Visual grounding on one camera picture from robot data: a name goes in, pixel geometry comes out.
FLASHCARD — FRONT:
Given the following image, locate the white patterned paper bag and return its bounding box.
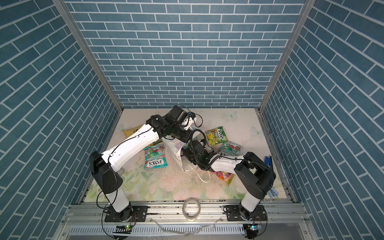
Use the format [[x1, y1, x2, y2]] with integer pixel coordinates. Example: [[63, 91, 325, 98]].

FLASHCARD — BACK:
[[162, 137, 211, 184]]

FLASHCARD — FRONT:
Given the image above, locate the green Fox's spring tea candy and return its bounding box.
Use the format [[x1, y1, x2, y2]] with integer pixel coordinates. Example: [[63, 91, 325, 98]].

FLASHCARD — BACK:
[[205, 126, 228, 146]]

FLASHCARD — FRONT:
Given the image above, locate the teal Fox's mint blossom candy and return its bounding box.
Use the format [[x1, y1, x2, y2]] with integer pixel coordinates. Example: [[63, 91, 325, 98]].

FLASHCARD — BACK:
[[219, 141, 243, 156]]

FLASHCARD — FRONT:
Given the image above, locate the orange snack packet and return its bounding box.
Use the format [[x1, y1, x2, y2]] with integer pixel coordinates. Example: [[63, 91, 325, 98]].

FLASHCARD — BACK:
[[214, 172, 234, 185]]

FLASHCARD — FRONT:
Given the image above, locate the yellow kettle chips bag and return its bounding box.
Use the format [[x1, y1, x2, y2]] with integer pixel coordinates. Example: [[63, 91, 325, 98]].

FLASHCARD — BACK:
[[123, 125, 163, 147]]

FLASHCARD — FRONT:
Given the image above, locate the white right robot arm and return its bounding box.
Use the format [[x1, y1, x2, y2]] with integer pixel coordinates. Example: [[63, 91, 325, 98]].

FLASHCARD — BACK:
[[183, 140, 276, 219]]

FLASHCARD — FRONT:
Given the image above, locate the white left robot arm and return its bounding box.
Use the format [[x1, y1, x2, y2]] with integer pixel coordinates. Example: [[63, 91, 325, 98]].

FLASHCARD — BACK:
[[89, 106, 196, 213]]

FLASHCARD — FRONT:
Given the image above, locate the clear tape roll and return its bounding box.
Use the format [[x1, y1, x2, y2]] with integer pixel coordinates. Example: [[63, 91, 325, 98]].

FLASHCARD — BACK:
[[182, 198, 201, 222]]

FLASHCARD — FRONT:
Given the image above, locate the blue black stapler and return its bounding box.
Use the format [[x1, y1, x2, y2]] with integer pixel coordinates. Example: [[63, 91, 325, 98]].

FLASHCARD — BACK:
[[264, 156, 274, 170]]

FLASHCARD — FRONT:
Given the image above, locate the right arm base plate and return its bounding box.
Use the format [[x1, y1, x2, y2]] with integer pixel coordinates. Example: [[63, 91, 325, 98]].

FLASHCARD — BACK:
[[223, 204, 268, 222]]

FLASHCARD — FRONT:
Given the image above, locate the white cable tie strip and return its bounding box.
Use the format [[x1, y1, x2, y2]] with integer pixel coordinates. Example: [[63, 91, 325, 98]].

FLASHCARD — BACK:
[[150, 218, 223, 236]]

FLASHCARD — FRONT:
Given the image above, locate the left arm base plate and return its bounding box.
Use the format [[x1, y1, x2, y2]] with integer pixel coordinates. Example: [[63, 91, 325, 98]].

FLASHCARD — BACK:
[[103, 206, 148, 223]]

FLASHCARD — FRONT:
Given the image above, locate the aluminium front rail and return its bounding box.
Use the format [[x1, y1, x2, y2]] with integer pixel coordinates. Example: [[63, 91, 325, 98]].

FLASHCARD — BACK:
[[63, 201, 310, 225]]

